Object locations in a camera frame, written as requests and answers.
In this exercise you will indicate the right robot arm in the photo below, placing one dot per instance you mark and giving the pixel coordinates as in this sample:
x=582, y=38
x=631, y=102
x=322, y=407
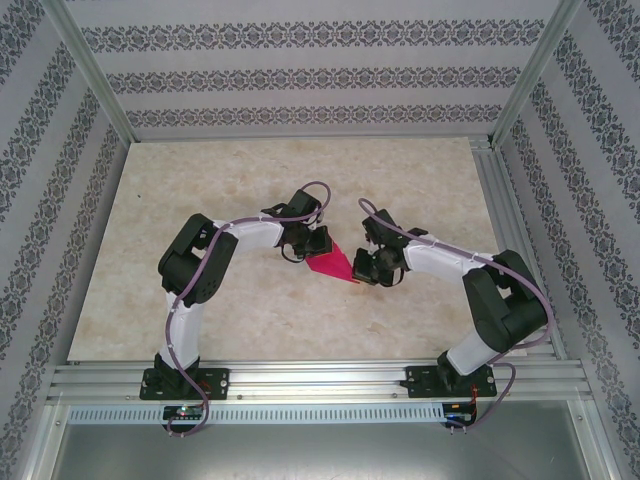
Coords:
x=505, y=310

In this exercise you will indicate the aluminium frame post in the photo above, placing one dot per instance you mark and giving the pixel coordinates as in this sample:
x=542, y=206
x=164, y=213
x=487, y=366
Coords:
x=535, y=70
x=90, y=70

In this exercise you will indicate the right circuit board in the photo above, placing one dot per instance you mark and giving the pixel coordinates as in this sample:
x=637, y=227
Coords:
x=457, y=415

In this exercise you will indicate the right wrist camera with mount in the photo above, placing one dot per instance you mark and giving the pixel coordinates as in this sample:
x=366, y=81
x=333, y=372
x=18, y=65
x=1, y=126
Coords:
x=369, y=242

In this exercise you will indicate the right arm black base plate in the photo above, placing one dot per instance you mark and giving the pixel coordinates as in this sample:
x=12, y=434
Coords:
x=417, y=380

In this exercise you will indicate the long aluminium mounting rail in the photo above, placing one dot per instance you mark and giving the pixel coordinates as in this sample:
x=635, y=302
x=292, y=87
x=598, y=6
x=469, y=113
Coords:
x=310, y=380

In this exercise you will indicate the aluminium side rail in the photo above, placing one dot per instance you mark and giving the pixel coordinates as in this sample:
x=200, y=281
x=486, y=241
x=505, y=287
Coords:
x=492, y=175

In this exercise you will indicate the circuit board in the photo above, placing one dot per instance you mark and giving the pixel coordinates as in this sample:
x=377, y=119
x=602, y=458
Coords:
x=182, y=412
x=457, y=415

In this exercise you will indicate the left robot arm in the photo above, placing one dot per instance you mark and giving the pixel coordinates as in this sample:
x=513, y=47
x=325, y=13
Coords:
x=195, y=270

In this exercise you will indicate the left aluminium frame post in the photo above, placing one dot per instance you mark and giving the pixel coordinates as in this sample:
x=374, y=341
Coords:
x=90, y=70

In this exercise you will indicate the pink square paper sheet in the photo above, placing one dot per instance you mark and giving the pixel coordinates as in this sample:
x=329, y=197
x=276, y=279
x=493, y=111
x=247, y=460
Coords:
x=332, y=264

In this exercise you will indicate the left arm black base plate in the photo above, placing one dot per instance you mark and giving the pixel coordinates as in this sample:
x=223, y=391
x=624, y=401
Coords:
x=220, y=382

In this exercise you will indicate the right aluminium frame post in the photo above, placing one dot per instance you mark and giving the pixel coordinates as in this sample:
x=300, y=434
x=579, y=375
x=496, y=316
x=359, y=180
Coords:
x=535, y=70

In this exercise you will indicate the left circuit board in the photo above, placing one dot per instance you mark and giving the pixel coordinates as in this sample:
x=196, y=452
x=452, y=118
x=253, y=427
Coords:
x=182, y=412

